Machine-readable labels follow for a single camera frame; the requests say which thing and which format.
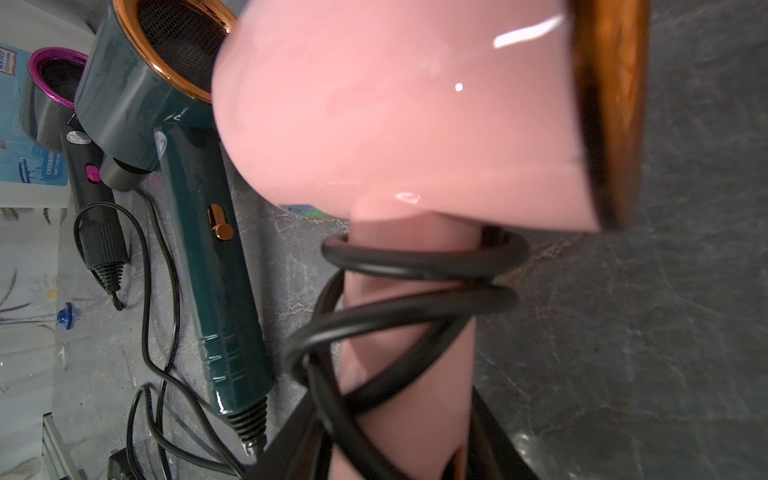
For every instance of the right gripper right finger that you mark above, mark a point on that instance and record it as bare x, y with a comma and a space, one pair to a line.
491, 454

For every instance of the dark green hair dryer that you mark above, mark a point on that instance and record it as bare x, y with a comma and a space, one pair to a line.
145, 99

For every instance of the pink hair dryer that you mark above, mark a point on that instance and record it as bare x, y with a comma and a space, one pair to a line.
437, 130

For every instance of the black hair dryer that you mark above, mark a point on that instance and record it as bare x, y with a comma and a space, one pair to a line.
100, 242

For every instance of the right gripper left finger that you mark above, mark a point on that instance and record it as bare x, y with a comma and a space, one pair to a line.
302, 449

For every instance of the small blue object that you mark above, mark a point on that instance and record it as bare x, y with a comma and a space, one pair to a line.
68, 316

